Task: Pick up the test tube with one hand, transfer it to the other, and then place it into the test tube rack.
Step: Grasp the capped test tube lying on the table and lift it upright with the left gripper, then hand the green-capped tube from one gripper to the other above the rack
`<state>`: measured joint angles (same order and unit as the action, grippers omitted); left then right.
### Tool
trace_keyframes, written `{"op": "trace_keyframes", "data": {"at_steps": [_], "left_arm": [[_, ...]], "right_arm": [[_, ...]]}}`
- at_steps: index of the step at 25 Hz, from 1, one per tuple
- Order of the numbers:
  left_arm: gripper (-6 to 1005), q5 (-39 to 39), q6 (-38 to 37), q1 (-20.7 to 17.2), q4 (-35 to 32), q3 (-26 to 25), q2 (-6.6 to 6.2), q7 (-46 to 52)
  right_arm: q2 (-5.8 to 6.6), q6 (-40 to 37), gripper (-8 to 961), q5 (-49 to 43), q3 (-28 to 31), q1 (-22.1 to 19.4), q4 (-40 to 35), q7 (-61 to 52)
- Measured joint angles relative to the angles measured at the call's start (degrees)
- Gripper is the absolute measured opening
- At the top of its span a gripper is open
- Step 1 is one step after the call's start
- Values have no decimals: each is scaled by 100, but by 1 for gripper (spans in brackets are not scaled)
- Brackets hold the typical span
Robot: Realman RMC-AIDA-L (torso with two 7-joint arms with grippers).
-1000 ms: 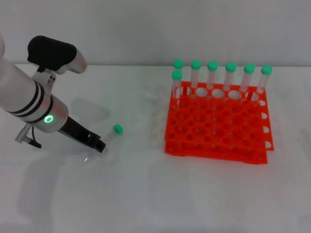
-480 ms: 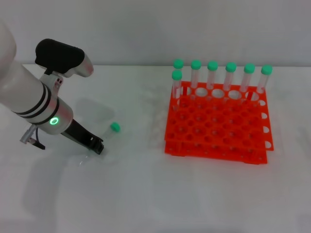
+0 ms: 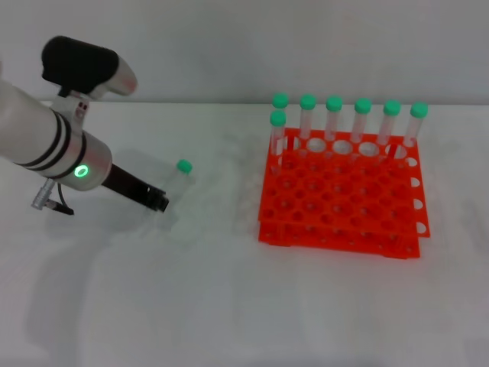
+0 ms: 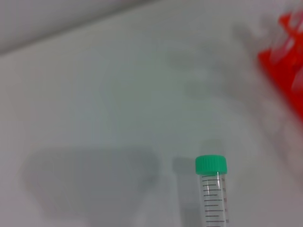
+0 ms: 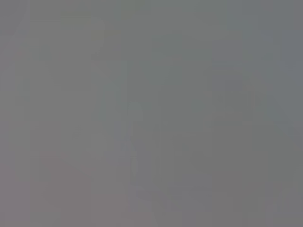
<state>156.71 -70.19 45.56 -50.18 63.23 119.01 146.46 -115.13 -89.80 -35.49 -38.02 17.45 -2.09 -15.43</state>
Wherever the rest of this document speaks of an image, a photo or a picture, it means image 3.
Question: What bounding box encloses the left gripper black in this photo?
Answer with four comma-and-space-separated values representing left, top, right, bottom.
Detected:
101, 163, 170, 213

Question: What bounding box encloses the green-capped clear test tube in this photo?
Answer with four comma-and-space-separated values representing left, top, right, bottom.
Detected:
324, 96, 344, 158
399, 102, 429, 161
350, 98, 374, 164
299, 94, 318, 156
269, 109, 288, 177
271, 93, 290, 133
164, 158, 194, 230
377, 99, 402, 166

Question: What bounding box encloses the orange test tube rack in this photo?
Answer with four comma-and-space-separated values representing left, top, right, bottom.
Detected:
256, 126, 432, 260

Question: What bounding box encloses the silver cable connector black cable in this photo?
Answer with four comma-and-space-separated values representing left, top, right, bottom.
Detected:
31, 179, 76, 216

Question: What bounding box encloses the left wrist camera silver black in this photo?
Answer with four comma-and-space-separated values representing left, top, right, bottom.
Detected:
40, 35, 138, 127

